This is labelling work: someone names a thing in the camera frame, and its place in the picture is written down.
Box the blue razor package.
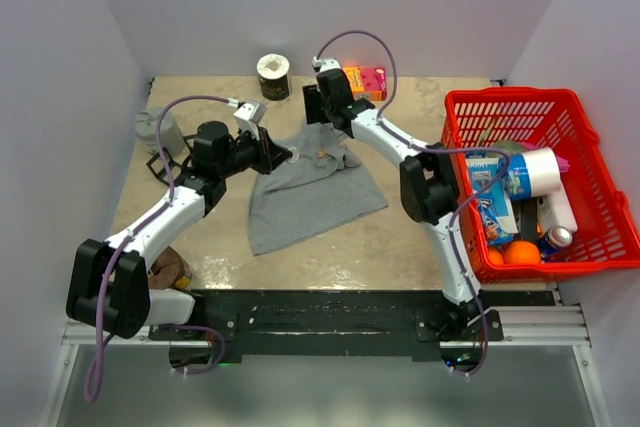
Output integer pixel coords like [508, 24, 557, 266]
[466, 157, 518, 246]

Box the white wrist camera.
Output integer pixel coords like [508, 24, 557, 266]
[312, 56, 342, 74]
[229, 100, 266, 139]

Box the white box in basket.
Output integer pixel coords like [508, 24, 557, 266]
[536, 186, 578, 233]

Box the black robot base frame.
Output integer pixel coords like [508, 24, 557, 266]
[149, 289, 504, 365]

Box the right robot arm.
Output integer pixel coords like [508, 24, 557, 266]
[303, 62, 487, 340]

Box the round iridescent brooch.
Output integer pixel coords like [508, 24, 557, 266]
[287, 148, 299, 162]

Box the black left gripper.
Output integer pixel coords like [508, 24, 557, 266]
[218, 124, 292, 179]

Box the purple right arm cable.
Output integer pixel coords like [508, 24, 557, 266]
[314, 30, 511, 378]

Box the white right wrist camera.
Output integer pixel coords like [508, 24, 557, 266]
[312, 56, 342, 74]

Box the blue white wipes roll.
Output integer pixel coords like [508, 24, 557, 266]
[502, 147, 562, 201]

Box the grey sleeveless shirt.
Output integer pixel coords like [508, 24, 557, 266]
[248, 123, 388, 256]

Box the red plastic basket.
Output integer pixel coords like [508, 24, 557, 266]
[441, 87, 639, 283]

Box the orange pink snack box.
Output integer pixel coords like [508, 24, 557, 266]
[344, 66, 388, 102]

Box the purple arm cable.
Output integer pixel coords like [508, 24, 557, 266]
[314, 30, 511, 378]
[83, 94, 241, 403]

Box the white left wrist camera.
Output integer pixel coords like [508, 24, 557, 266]
[229, 100, 266, 139]

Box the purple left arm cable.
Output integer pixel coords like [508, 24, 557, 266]
[83, 94, 241, 403]

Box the green round fruit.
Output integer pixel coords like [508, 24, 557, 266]
[486, 140, 528, 158]

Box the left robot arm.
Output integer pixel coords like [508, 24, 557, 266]
[66, 121, 294, 339]

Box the black brooch display case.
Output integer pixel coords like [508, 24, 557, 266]
[174, 134, 196, 168]

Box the brown wooden block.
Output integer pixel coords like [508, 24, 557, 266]
[148, 247, 193, 290]

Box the orange fruit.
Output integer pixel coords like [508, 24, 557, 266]
[503, 240, 542, 265]
[488, 247, 504, 266]

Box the toilet paper roll black wrapper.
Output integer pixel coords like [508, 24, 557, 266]
[256, 53, 291, 101]

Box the grey paper roll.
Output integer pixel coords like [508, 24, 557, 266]
[134, 107, 186, 156]

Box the silver drink can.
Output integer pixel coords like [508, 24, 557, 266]
[539, 226, 573, 257]

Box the pink packet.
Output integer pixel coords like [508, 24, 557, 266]
[556, 156, 570, 174]

